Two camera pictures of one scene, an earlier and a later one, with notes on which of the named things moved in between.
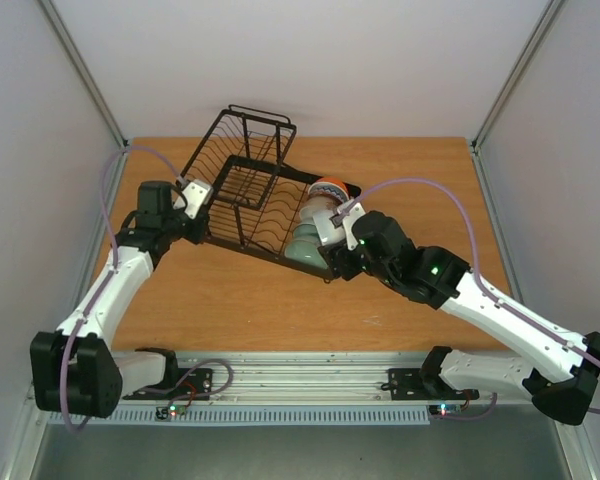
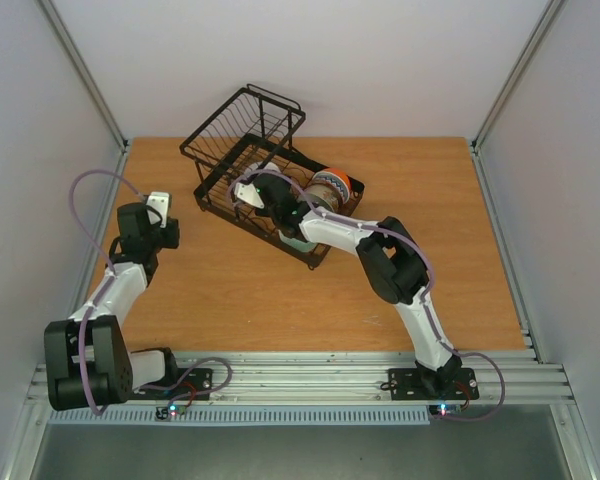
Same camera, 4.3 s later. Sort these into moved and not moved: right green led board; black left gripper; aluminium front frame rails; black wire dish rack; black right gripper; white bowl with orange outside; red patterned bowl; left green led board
Moved: white bowl with orange outside; black wire dish rack; black left gripper; black right gripper
Not moved: aluminium front frame rails; right green led board; left green led board; red patterned bowl
